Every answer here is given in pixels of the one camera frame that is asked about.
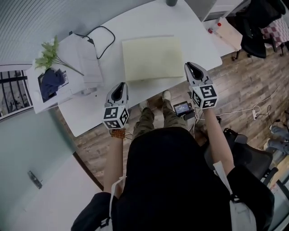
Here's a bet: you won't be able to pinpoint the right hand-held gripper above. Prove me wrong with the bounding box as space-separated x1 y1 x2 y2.
184 62 219 110

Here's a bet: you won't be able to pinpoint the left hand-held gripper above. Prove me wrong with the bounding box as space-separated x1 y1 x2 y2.
103 82 131 131

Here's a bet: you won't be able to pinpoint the pale yellow box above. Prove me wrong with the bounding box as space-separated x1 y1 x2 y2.
121 35 185 82

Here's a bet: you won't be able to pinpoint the person's left forearm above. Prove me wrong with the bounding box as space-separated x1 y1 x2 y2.
103 135 127 194

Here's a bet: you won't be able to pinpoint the person's right forearm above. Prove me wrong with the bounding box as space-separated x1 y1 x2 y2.
203 108 235 176

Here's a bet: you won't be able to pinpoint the white desk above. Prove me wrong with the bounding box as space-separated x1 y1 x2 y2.
57 0 223 138

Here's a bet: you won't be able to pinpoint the small black screen device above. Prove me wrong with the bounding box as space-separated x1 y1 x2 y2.
173 101 195 120

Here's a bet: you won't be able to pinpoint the plastic bottle with red cap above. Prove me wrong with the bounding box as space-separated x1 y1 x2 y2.
207 22 222 34

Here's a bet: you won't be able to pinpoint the beige flat board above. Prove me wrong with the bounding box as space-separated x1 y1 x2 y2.
204 17 242 51

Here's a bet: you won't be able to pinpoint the person's legs in olive trousers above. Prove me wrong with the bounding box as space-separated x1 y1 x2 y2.
133 99 188 140

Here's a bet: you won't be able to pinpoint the white microwave oven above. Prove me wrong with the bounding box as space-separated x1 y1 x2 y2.
27 33 104 115

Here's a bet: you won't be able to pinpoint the white wooden chair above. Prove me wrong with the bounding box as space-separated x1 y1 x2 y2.
202 0 251 57

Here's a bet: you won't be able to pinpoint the artificial green flower bunch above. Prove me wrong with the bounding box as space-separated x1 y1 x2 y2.
35 35 84 76

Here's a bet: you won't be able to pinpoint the table with checkered cloth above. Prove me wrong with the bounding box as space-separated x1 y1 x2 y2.
259 18 289 49

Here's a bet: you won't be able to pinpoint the black mesh office chair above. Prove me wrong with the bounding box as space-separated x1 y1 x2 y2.
204 127 280 188

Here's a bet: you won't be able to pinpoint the frosted glass door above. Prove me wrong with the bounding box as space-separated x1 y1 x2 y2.
0 108 79 203

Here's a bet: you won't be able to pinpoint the black stair railing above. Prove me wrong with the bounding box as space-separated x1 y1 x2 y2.
0 70 31 118

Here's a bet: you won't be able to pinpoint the person's black clothed torso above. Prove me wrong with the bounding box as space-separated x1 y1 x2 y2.
71 127 275 231

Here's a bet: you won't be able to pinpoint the brown beaded bracelet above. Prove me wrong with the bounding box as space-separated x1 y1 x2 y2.
110 128 127 140

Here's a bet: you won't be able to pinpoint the thin device cables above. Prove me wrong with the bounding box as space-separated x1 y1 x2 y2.
189 108 206 136

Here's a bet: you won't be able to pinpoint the white floor cable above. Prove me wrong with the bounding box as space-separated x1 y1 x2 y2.
216 79 289 118

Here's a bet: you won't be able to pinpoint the black microwave power cable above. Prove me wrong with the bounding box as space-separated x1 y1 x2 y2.
74 26 116 60

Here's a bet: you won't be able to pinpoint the black floor cable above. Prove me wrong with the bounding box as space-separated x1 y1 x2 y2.
259 105 289 131

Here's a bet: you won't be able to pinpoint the white left shoulder strap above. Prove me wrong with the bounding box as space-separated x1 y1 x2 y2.
97 176 127 231

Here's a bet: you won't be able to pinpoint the white shoulder strap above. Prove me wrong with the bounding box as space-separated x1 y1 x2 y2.
213 161 258 231
97 176 127 231

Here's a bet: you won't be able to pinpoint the metal door handle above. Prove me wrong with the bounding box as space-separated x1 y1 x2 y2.
27 171 43 189

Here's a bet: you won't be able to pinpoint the white right shoulder strap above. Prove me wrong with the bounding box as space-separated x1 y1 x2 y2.
213 161 258 231

